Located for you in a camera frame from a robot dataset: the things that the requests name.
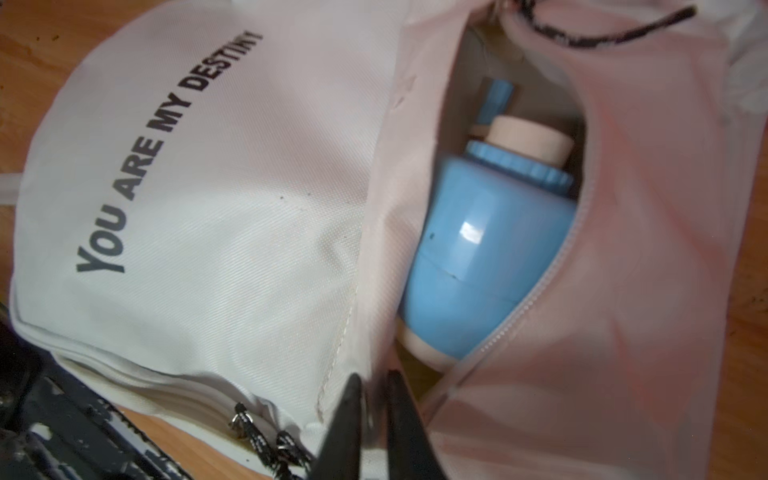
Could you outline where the blue mug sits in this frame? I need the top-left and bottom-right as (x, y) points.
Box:
(398, 80), (576, 372)

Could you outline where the white backpack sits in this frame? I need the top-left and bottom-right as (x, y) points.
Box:
(9, 1), (767, 479)

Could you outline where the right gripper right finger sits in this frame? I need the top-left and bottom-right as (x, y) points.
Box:
(385, 370), (447, 480)

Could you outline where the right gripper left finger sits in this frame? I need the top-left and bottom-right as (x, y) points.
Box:
(308, 373), (364, 480)

